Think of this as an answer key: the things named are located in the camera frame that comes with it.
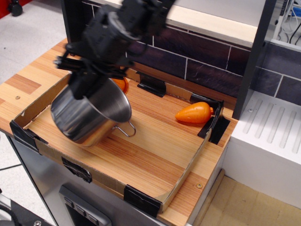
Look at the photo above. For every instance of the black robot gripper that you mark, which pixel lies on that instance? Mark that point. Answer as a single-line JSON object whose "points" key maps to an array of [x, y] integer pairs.
{"points": [[101, 50]]}

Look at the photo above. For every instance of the stainless steel pot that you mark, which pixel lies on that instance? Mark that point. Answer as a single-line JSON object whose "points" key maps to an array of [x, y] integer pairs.
{"points": [[87, 121]]}

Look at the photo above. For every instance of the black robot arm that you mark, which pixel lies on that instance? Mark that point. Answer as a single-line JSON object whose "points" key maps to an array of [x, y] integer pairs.
{"points": [[142, 18]]}

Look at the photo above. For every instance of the orange transparent pot lid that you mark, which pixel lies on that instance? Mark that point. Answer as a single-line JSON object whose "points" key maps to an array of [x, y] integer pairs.
{"points": [[122, 84]]}

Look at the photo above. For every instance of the cardboard fence with black tape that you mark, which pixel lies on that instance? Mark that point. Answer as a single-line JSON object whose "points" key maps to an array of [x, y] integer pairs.
{"points": [[165, 167]]}

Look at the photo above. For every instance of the orange plastic toy carrot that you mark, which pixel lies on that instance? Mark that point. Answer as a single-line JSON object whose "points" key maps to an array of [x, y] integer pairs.
{"points": [[199, 112]]}

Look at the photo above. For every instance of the grey toy oven front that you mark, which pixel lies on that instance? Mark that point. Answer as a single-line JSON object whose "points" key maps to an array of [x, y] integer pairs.
{"points": [[81, 212]]}

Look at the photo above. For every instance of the light wooden shelf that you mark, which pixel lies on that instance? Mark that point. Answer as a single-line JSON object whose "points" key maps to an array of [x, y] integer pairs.
{"points": [[212, 26]]}

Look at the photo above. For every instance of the white toy sink drainboard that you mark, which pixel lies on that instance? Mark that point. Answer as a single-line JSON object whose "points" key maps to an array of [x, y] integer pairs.
{"points": [[264, 151]]}

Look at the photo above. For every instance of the dark grey left post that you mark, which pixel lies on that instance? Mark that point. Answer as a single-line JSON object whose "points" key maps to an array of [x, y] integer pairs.
{"points": [[77, 15]]}

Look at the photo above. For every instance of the dark grey vertical post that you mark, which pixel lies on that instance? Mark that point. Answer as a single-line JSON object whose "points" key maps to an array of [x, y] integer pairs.
{"points": [[264, 34]]}

